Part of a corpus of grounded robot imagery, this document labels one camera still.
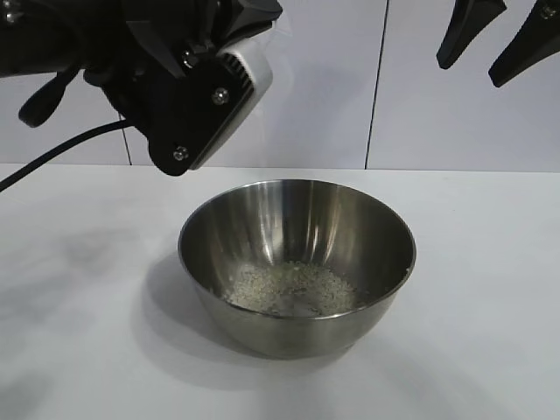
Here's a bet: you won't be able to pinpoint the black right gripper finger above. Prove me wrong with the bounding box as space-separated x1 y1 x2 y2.
487 0 560 88
436 0 508 70

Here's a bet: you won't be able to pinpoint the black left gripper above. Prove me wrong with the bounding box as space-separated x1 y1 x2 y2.
82 0 284 132

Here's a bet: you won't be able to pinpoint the stainless steel mixing bowl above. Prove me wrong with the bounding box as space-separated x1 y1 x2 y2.
177 178 417 361

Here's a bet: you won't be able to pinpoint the white rice grains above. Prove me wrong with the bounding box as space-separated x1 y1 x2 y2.
225 260 364 319

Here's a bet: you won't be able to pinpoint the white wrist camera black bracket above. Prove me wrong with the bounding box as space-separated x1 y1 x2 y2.
146 38 275 178

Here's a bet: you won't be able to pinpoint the black cable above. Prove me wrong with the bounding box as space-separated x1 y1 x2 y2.
0 120 135 193

